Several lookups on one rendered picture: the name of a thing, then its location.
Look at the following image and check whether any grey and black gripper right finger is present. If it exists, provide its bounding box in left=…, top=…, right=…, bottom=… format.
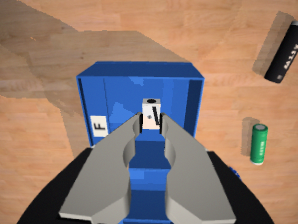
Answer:
left=159, top=112, right=274, bottom=224

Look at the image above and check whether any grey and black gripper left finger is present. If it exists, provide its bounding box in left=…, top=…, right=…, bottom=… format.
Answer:
left=17, top=112, right=143, bottom=224

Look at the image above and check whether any black aa battery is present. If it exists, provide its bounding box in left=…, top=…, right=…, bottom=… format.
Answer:
left=264, top=21, right=298, bottom=84

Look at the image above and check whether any blue three-compartment bin rack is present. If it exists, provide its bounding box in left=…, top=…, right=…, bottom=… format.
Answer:
left=76, top=61, right=205, bottom=224

